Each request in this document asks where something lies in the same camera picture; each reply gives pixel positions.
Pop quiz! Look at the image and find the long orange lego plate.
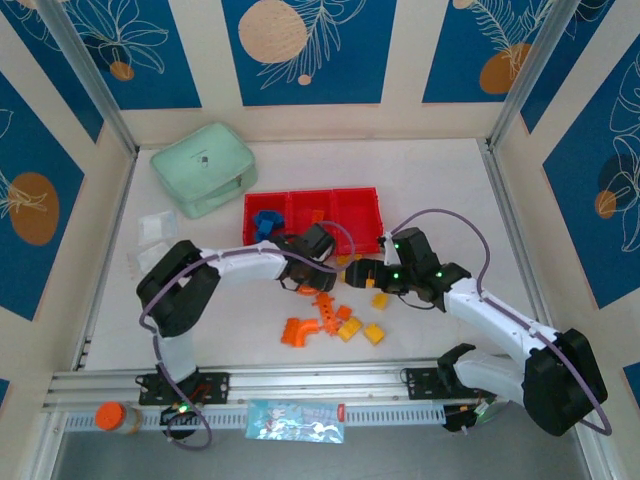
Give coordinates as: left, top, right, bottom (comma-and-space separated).
312, 293, 344, 337

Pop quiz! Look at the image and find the jar with orange lid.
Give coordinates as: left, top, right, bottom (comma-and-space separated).
94, 399, 145, 437

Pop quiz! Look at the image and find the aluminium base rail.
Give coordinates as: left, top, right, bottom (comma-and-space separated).
42, 357, 504, 410

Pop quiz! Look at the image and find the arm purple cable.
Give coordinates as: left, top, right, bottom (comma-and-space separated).
384, 208, 614, 437
138, 219, 357, 452

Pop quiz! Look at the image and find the aluminium frame post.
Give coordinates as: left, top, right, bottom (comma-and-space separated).
488, 0, 586, 154
37, 0, 140, 157

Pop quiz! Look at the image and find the white slotted cable duct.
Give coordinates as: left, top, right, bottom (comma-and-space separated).
63, 403, 447, 432

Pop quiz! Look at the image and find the aluminium side rail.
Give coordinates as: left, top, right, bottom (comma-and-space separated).
479, 138, 557, 331
72, 147, 140, 372

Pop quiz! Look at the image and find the printed blue plastic packet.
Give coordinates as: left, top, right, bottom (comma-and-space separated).
244, 398, 348, 445

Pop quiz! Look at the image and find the mint green zip pouch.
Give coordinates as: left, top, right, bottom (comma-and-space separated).
149, 122, 260, 220

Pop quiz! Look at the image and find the small orange curved lego track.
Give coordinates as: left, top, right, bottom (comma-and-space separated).
292, 317, 322, 350

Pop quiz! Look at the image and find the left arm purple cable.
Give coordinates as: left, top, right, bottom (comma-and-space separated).
138, 219, 357, 452

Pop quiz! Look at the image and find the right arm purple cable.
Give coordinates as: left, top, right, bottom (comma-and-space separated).
384, 208, 614, 437

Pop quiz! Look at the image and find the clear plastic bag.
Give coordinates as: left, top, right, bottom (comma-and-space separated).
125, 239, 172, 277
137, 209, 178, 242

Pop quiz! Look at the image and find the long yellow lego brick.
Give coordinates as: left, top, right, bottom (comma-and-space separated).
337, 317, 364, 344

